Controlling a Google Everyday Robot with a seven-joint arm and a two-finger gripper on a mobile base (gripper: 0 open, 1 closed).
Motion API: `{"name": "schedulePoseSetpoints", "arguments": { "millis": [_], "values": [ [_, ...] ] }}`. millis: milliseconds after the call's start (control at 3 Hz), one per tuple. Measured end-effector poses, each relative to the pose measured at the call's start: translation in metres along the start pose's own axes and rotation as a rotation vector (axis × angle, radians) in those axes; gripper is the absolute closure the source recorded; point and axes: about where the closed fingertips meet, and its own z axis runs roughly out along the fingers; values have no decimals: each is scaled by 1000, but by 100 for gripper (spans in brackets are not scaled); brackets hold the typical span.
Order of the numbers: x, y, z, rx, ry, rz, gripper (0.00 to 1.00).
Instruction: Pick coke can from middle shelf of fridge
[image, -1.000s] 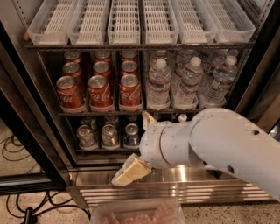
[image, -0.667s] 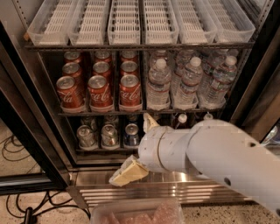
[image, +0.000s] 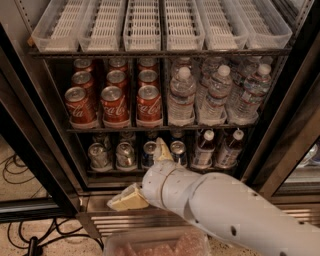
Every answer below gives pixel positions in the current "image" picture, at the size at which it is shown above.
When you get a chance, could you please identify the fridge glass door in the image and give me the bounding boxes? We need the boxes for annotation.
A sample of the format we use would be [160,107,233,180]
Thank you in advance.
[241,33,320,205]

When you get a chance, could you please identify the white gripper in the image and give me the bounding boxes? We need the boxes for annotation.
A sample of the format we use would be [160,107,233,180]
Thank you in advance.
[107,137,201,214]

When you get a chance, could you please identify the front middle water bottle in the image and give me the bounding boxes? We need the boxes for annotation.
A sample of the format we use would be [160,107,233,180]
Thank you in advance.
[200,65,233,120]

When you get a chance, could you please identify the brown drink bottle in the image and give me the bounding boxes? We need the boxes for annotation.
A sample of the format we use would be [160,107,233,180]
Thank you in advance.
[192,130,215,169]
[215,129,244,169]

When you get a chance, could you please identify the front right water bottle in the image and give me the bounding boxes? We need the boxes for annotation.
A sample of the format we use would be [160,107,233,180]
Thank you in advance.
[232,64,271,118]

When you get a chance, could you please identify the brown drink bottle right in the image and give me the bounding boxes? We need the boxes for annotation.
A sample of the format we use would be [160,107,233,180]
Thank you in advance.
[215,129,244,169]

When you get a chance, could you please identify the blue can bottom left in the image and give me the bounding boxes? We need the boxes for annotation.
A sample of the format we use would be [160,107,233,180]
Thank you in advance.
[142,141,156,167]

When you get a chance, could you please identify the second row middle coke can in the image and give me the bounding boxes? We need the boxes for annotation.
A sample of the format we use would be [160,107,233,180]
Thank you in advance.
[106,70,128,95]

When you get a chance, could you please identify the silver can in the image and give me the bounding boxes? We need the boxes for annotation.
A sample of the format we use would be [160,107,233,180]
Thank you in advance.
[116,142,135,168]
[88,143,110,168]

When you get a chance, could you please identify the blue can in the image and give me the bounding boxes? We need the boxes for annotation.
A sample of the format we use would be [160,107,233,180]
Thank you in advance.
[170,141,187,167]
[142,141,156,167]

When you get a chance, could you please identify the second row coke can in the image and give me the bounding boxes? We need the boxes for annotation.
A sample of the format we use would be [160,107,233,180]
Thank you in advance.
[106,70,128,95]
[138,70,159,87]
[70,70,99,111]

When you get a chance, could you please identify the second row left coke can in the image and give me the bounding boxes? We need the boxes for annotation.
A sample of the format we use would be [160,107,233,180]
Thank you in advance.
[70,70,99,111]

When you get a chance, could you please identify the water bottle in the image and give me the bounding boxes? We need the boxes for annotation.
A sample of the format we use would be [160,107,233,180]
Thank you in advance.
[232,64,271,118]
[168,67,196,120]
[200,65,233,120]

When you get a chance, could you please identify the blue can bottom right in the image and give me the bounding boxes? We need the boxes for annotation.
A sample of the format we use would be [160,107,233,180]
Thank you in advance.
[170,141,187,167]

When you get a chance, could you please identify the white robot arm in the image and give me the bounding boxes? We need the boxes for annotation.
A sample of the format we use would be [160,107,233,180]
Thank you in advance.
[108,139,320,256]

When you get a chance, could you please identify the front left water bottle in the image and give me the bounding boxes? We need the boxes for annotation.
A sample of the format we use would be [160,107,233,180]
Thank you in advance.
[168,67,196,120]

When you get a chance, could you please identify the clear plastic food container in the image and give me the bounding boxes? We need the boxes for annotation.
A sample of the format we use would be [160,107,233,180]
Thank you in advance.
[103,226,211,256]

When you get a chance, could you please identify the brown drink bottle left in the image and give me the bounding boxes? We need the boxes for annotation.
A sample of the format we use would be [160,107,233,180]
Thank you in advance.
[192,130,215,169]

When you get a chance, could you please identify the black floor cables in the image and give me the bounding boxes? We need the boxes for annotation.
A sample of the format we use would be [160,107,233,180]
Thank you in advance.
[0,153,104,256]

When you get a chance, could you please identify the second row right coke can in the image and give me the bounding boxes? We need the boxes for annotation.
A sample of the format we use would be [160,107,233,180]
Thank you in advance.
[138,70,159,87]

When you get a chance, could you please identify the silver can bottom left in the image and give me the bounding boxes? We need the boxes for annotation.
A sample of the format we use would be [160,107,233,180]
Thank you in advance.
[88,143,110,168]

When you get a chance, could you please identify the stainless steel fridge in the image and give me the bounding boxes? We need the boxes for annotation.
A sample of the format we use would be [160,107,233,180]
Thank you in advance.
[0,0,319,237]

